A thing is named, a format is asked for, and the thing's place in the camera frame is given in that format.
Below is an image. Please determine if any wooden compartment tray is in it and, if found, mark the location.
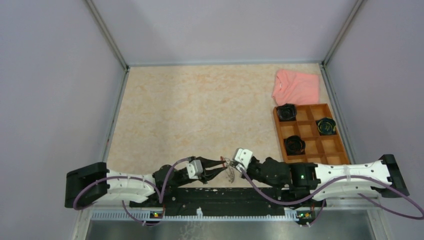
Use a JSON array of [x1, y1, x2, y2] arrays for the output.
[[272, 103, 350, 165]]

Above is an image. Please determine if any pink folded cloth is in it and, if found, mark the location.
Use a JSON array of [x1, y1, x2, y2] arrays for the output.
[[271, 69, 320, 106]]

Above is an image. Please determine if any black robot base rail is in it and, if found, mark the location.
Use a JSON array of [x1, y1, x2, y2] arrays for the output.
[[129, 187, 327, 218]]

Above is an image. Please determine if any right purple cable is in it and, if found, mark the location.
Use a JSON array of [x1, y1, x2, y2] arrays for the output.
[[240, 167, 424, 221]]

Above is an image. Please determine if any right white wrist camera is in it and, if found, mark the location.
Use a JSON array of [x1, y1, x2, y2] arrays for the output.
[[231, 148, 253, 172]]

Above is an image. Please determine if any metal keyring with red handle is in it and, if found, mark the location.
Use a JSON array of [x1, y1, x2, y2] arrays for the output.
[[220, 156, 236, 184]]

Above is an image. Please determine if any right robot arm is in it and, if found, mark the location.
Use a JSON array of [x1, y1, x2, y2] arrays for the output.
[[239, 154, 410, 206]]

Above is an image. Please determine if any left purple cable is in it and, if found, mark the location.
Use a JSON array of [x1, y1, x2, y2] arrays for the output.
[[72, 156, 195, 228]]

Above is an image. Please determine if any black coil top left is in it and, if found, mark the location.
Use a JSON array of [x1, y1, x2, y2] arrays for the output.
[[276, 103, 297, 122]]

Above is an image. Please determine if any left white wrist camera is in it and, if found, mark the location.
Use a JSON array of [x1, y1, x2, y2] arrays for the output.
[[186, 159, 203, 180]]

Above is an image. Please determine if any black yellow coil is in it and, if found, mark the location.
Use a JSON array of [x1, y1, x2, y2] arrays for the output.
[[315, 117, 337, 136]]

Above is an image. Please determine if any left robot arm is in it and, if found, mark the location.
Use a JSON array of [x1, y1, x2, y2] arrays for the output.
[[64, 156, 228, 210]]

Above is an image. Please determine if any aluminium frame left rail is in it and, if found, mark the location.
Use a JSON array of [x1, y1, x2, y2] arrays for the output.
[[83, 0, 131, 163]]

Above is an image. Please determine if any white slotted cable duct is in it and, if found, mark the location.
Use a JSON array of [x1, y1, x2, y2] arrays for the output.
[[91, 208, 299, 222]]

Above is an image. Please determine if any aluminium frame right rail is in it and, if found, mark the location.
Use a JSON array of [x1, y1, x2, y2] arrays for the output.
[[319, 0, 367, 164]]

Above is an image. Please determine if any black red coil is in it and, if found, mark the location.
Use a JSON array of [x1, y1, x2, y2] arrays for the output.
[[284, 135, 306, 156]]

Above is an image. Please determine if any purple cable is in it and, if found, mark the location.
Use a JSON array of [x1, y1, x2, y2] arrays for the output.
[[240, 167, 424, 221], [72, 156, 195, 228]]

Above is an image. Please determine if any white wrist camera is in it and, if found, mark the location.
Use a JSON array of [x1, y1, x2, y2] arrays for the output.
[[231, 148, 253, 172], [186, 159, 203, 180]]

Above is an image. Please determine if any aluminium frame rail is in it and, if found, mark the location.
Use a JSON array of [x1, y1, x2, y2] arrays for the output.
[[319, 0, 367, 164], [83, 0, 131, 163]]

